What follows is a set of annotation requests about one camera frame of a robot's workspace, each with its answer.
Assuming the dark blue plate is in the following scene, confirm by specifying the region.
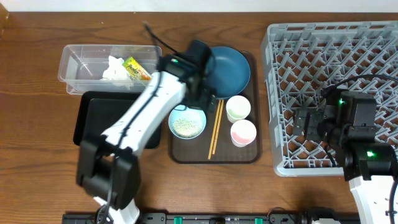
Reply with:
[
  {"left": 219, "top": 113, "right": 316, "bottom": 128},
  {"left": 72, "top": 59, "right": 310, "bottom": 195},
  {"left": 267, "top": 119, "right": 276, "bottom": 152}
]
[{"left": 206, "top": 46, "right": 251, "bottom": 100}]

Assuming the light blue bowl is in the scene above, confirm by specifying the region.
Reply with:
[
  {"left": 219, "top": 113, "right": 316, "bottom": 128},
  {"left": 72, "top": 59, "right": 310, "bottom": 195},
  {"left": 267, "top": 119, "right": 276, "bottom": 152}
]
[{"left": 168, "top": 105, "right": 206, "bottom": 139}]

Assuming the white cup green inside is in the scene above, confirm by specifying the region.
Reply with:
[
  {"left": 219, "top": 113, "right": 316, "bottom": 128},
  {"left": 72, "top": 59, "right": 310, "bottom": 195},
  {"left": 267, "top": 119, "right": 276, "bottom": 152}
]
[{"left": 226, "top": 95, "right": 251, "bottom": 123}]

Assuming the white cup pink inside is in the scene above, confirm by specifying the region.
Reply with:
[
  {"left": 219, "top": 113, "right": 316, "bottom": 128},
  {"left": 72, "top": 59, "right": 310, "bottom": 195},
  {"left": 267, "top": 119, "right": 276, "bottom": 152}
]
[{"left": 230, "top": 119, "right": 257, "bottom": 147}]

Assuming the yellow snack wrapper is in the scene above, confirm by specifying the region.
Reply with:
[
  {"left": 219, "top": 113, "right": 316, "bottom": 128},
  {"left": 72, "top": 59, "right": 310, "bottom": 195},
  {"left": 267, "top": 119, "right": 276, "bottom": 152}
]
[{"left": 123, "top": 57, "right": 152, "bottom": 80}]

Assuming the white tissue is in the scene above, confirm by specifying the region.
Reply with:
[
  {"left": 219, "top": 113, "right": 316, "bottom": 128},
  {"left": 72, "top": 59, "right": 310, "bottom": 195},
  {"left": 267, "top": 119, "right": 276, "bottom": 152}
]
[{"left": 101, "top": 56, "right": 133, "bottom": 86}]

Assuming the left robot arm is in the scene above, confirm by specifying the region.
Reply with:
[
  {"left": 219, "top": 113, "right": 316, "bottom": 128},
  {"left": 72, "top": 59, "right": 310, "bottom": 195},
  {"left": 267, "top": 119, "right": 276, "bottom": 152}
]
[{"left": 76, "top": 40, "right": 216, "bottom": 223}]

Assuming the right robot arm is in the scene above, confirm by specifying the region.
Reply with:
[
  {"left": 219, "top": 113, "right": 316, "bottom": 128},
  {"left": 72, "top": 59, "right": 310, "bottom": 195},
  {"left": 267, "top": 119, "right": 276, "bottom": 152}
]
[{"left": 293, "top": 89, "right": 397, "bottom": 223}]

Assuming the grey dishwasher rack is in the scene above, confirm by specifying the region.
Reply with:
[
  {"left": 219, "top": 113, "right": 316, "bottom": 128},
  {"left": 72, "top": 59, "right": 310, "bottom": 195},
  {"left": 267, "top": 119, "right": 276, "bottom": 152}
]
[{"left": 261, "top": 21, "right": 397, "bottom": 177}]

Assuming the clear plastic waste bin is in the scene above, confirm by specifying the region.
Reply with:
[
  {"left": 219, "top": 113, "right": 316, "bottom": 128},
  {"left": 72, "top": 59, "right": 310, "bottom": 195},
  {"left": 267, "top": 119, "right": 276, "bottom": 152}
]
[{"left": 58, "top": 44, "right": 162, "bottom": 95}]

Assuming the wooden chopstick left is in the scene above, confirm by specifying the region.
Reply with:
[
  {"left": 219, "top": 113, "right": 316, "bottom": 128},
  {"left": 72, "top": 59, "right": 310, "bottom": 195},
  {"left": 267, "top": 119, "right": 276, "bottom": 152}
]
[{"left": 208, "top": 100, "right": 224, "bottom": 160}]

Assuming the wooden chopstick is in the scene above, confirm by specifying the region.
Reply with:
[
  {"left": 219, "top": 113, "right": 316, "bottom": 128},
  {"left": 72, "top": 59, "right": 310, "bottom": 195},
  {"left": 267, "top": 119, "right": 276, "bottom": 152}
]
[
  {"left": 210, "top": 100, "right": 224, "bottom": 157},
  {"left": 208, "top": 100, "right": 224, "bottom": 160}
]

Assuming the wooden chopstick right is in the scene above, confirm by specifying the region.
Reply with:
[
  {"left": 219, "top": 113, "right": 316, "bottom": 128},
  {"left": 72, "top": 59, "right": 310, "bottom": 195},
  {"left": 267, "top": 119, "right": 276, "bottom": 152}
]
[{"left": 210, "top": 100, "right": 224, "bottom": 157}]

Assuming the brown serving tray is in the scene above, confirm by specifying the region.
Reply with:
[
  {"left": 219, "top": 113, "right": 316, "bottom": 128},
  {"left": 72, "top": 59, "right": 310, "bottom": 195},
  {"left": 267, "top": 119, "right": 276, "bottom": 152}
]
[{"left": 169, "top": 52, "right": 262, "bottom": 164}]

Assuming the black plastic tray bin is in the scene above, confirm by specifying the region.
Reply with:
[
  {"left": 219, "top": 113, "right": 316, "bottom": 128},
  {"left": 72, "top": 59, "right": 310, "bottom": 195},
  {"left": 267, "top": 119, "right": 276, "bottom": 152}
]
[{"left": 73, "top": 91, "right": 162, "bottom": 149}]

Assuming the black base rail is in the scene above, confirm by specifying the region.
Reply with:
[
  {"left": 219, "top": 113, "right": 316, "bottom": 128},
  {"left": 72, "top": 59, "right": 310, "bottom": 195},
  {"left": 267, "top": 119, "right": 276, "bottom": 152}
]
[{"left": 62, "top": 213, "right": 360, "bottom": 224}]

